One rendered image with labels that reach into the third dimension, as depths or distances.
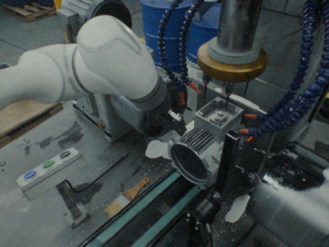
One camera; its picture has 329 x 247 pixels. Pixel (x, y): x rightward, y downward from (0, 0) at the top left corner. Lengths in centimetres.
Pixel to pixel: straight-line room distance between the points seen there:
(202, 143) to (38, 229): 63
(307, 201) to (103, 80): 50
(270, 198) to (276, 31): 47
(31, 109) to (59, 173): 194
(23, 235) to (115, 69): 73
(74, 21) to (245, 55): 65
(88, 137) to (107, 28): 85
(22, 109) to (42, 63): 222
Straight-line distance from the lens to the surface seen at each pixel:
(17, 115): 268
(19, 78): 48
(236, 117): 78
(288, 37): 82
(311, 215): 65
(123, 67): 44
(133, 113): 87
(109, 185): 103
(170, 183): 86
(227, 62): 63
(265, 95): 91
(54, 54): 52
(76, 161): 79
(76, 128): 129
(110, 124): 110
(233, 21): 61
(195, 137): 74
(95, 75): 47
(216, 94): 86
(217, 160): 74
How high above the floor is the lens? 163
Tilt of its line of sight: 42 degrees down
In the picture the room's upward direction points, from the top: straight up
